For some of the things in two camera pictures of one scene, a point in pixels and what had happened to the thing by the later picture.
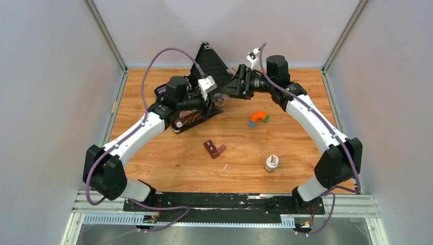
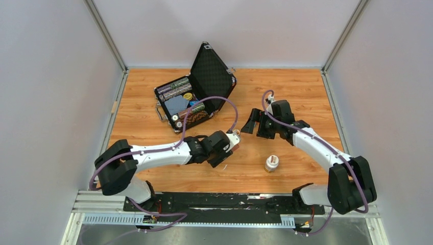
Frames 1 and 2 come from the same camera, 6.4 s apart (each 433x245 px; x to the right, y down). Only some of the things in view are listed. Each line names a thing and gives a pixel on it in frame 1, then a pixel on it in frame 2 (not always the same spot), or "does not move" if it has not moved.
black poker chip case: (210, 71) does not move
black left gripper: (212, 109) -> (223, 155)
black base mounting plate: (219, 207) does not move
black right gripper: (235, 88) -> (256, 116)
